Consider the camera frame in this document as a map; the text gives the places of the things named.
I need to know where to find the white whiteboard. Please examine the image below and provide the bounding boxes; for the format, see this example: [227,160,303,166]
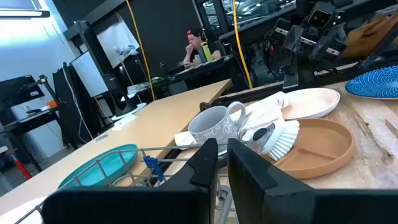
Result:
[70,50,109,98]

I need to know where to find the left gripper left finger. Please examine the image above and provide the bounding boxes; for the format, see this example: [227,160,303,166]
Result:
[42,138,220,224]

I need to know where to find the white bristle dish brush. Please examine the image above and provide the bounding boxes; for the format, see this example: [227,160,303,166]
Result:
[247,119,301,162]

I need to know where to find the thick yellow cable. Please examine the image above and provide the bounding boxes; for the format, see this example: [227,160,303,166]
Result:
[232,0,254,90]

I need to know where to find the blue patterned plate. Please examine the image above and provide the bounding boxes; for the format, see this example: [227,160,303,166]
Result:
[345,64,398,100]

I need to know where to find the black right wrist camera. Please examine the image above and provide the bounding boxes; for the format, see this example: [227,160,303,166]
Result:
[306,2,334,30]

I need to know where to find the grey floral mug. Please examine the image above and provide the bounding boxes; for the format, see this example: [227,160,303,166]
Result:
[188,101,247,153]

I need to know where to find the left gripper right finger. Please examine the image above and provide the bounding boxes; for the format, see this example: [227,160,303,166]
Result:
[226,138,398,224]

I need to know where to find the black workbench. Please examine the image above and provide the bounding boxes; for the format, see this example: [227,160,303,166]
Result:
[0,74,68,174]

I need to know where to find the grey wire dish rack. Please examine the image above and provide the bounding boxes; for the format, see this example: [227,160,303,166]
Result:
[14,144,237,224]

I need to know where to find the thin yellow cable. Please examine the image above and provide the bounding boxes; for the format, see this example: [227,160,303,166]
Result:
[125,0,156,101]

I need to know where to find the blue plastic clip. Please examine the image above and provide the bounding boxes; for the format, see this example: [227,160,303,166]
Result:
[143,155,165,183]

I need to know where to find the tan bag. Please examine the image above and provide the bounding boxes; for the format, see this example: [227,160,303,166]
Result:
[341,11,398,60]

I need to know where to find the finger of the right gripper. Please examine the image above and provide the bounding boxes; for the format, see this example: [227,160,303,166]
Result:
[282,24,305,90]
[310,23,348,62]

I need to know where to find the pale pink plate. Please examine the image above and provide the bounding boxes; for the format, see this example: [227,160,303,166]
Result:
[281,87,341,121]

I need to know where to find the teal plate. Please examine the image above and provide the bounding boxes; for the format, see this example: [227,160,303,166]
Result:
[57,143,139,190]

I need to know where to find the light wood table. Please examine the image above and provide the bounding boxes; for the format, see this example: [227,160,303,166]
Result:
[0,78,234,217]

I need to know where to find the black desk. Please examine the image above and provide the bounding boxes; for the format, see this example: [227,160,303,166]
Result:
[167,55,234,94]

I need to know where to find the white paper sheet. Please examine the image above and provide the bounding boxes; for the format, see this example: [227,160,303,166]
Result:
[111,113,137,131]

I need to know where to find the person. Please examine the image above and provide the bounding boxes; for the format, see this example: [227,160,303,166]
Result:
[182,28,222,68]

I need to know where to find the tan divided plate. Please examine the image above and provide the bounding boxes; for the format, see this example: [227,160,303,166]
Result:
[262,117,356,180]

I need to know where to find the red cylinder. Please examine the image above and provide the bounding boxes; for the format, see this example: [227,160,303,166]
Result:
[11,152,33,181]

